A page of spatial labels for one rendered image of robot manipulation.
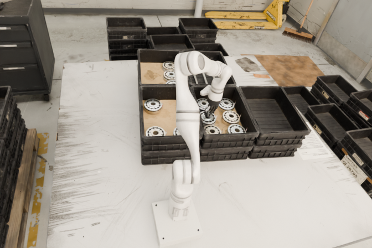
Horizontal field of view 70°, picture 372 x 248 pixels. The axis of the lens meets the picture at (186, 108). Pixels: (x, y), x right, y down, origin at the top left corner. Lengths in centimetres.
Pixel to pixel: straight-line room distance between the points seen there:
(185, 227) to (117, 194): 36
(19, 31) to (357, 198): 257
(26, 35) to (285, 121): 206
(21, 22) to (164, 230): 188
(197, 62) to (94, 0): 364
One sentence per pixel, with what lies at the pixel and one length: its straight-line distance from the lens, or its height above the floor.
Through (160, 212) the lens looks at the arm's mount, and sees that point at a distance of 127.
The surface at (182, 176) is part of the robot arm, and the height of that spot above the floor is 105.
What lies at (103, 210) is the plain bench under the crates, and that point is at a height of 70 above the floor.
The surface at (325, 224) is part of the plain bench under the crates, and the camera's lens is 155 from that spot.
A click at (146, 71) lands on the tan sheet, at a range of 183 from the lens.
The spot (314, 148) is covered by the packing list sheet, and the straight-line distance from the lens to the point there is 184.
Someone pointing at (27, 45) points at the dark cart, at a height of 65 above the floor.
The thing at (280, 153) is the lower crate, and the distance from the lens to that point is 163.
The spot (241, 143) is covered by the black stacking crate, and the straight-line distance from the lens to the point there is 144.
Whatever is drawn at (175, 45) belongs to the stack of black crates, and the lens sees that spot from 284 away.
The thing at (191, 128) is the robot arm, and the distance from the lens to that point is 98.
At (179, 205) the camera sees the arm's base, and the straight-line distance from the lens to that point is 115.
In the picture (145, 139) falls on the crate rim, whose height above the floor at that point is 93.
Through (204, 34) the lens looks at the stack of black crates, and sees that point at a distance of 306.
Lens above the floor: 188
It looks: 42 degrees down
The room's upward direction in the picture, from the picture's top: 10 degrees clockwise
